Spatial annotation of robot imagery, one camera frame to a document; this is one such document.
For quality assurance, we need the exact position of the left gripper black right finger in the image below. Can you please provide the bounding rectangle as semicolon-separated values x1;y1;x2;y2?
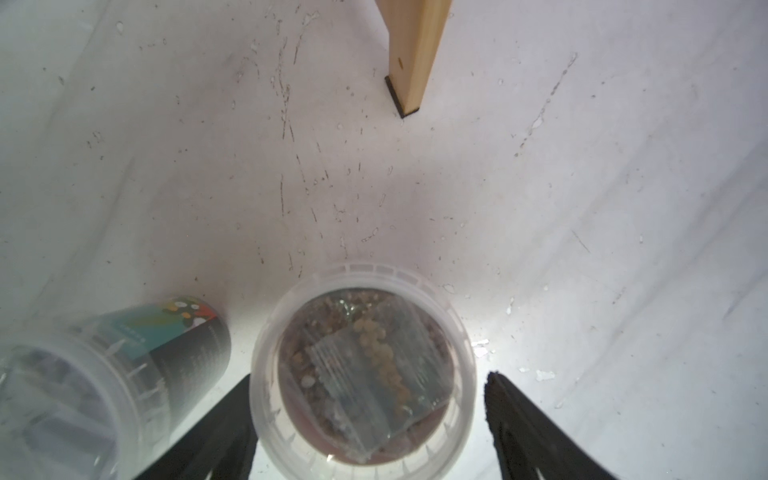
484;372;614;480

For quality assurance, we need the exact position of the bamboo three-tier shelf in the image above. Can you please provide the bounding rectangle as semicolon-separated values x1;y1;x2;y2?
375;0;452;118

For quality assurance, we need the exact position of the small clear seed cup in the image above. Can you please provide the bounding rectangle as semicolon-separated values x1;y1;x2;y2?
250;263;477;479
1;296;231;479

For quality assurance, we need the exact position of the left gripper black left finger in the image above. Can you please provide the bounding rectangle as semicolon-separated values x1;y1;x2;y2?
139;376;258;480

